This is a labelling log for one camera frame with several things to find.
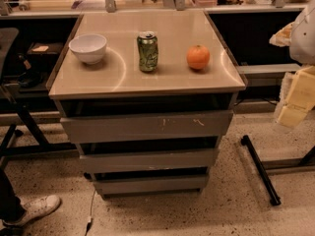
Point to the grey drawer cabinet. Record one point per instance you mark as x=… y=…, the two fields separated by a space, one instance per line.
x=116 y=86

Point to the black stand leg bar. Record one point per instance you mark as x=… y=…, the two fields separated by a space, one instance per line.
x=275 y=200

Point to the grey bottom drawer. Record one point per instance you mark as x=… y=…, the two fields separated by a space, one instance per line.
x=151 y=185

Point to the orange fruit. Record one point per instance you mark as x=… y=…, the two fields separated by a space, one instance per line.
x=198 y=57

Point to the dark trouser leg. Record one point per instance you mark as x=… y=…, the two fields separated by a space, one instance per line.
x=11 y=209

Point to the white ceramic bowl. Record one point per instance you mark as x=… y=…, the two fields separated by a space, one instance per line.
x=88 y=48

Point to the green soda can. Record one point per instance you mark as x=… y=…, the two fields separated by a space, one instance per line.
x=148 y=51

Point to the white sneaker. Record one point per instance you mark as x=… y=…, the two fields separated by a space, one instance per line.
x=37 y=208

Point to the grey drawer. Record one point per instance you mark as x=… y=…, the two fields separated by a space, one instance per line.
x=143 y=161
x=151 y=185
x=140 y=127

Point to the grey top drawer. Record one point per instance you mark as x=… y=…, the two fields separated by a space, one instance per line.
x=140 y=127

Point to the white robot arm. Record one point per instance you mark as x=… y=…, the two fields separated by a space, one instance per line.
x=299 y=36

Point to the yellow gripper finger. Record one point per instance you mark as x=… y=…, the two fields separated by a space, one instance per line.
x=300 y=98

